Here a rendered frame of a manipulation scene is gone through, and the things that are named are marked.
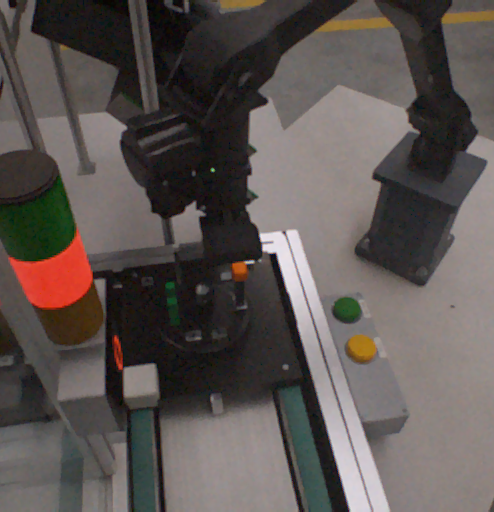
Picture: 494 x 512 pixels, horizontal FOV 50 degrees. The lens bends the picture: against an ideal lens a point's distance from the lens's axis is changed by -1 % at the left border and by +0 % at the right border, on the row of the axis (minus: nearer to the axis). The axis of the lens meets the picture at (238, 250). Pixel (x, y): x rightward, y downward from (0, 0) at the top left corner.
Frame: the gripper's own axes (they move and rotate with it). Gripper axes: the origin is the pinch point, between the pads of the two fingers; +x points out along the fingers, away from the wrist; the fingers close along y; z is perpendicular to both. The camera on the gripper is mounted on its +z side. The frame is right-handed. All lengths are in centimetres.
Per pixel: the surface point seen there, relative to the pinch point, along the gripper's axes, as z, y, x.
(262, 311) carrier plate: -5.9, -0.6, 18.3
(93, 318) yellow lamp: 12.9, 20.4, -11.9
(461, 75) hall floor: -171, -220, 109
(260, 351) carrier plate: -4.4, 6.1, 18.5
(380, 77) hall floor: -123, -225, 109
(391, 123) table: -50, -60, 28
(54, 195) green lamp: 13.0, 20.4, -24.5
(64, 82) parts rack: 24, -52, 7
